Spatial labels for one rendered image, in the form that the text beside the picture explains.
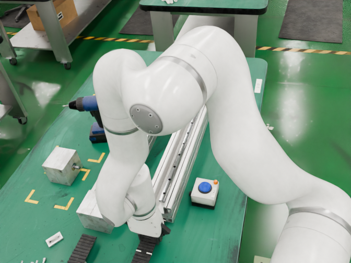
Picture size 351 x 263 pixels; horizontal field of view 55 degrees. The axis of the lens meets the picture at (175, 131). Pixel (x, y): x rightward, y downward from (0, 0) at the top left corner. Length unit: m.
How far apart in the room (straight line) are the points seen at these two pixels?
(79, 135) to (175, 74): 1.11
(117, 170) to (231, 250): 0.50
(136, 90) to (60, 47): 2.99
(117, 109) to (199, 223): 0.63
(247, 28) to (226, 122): 2.07
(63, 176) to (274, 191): 0.90
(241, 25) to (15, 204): 1.90
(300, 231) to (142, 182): 0.38
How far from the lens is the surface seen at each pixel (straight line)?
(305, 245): 0.63
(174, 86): 0.45
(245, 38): 2.63
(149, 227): 1.00
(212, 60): 0.51
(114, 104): 0.62
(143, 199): 0.88
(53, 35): 3.40
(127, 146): 0.71
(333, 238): 0.65
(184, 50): 0.50
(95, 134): 1.44
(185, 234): 1.14
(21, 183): 1.45
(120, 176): 0.76
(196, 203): 1.17
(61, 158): 1.32
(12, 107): 2.93
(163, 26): 2.73
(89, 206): 1.14
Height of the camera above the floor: 1.77
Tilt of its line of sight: 43 degrees down
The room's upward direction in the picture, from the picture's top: 7 degrees counter-clockwise
